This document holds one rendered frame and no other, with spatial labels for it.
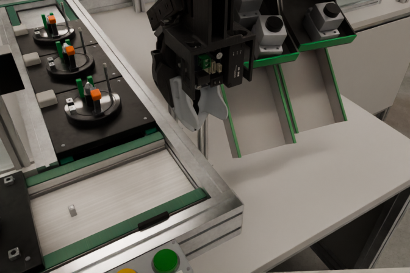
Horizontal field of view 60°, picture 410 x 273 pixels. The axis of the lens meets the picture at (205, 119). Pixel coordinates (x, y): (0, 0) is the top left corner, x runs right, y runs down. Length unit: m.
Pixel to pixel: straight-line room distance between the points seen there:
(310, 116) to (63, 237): 0.58
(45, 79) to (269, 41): 0.70
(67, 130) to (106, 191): 0.19
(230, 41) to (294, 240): 0.55
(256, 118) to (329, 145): 0.31
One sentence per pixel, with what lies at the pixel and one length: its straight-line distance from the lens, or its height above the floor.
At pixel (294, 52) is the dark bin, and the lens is 0.69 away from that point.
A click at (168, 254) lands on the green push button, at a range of 0.63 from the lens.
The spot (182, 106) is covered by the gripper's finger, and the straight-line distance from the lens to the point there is 0.41.
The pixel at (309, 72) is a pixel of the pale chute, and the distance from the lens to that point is 0.88.
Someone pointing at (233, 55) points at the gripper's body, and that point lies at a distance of 0.34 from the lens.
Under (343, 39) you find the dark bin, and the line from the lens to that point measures 0.77.
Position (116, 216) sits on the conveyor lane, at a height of 0.92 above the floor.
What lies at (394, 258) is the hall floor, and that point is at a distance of 1.96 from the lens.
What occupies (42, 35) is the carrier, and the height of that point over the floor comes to 0.99.
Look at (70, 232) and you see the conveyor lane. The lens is 0.77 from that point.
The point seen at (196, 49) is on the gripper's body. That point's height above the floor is 1.37.
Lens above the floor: 1.52
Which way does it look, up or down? 39 degrees down
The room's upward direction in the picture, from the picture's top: straight up
